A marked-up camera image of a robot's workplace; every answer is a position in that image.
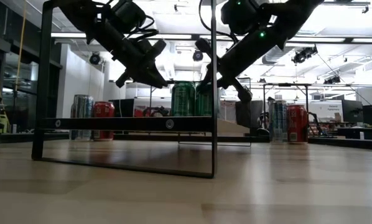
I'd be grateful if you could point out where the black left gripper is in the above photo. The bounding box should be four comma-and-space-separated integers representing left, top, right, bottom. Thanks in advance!
109, 34, 169, 89

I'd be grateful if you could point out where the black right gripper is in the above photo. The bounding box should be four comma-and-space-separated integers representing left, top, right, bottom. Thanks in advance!
200, 46, 258, 103

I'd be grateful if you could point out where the green soda can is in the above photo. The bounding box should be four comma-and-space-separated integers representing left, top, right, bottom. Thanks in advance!
194, 82, 221, 118
170, 80, 196, 118

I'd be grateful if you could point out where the red cola can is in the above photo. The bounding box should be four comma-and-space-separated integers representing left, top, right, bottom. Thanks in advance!
92, 101, 116, 141
286, 104, 309, 144

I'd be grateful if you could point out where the tall can with blue tab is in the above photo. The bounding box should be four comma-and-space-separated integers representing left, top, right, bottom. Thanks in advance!
268, 96, 289, 144
70, 95, 95, 141

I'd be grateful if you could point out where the red and white box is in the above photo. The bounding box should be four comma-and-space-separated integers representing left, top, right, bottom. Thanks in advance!
133, 105, 149, 118

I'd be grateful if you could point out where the black track light cluster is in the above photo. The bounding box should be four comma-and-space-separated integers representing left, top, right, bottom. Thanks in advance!
323, 74, 342, 85
291, 45, 319, 65

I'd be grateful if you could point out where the long ceiling light strip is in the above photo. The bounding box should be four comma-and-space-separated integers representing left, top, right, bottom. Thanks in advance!
50, 32, 372, 44

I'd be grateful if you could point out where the white sign board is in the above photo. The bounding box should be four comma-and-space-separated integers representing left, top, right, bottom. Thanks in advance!
309, 101, 344, 123

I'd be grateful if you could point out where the yellow green container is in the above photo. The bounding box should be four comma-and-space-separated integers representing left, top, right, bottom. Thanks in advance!
0, 110, 10, 134

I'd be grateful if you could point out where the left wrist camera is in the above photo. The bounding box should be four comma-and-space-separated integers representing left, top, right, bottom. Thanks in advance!
150, 39, 168, 58

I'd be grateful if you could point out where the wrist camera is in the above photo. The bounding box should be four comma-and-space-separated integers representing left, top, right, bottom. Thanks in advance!
150, 39, 168, 58
194, 37, 212, 56

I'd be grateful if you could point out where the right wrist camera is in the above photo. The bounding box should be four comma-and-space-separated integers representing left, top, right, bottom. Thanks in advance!
194, 37, 212, 56

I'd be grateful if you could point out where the silver ventilation duct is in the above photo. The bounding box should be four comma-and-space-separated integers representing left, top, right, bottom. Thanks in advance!
260, 0, 333, 74

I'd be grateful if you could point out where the black background workstation frame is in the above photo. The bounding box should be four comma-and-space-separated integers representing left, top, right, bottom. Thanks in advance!
262, 82, 372, 130

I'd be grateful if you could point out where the black table frame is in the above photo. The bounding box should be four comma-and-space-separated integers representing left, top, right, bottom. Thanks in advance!
0, 132, 372, 152

